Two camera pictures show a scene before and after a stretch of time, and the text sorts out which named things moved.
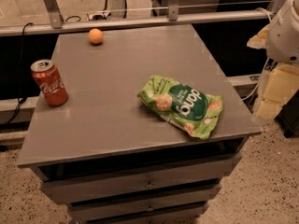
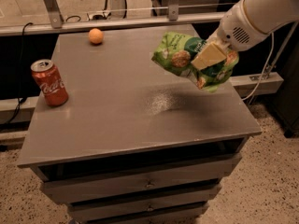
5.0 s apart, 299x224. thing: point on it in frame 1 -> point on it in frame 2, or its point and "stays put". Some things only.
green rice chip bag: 194,111 -> 177,51
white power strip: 99,16 stays put
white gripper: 284,35 -> 237,28
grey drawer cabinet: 106,157 stays put
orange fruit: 95,35 stays put
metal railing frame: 173,18 stays put
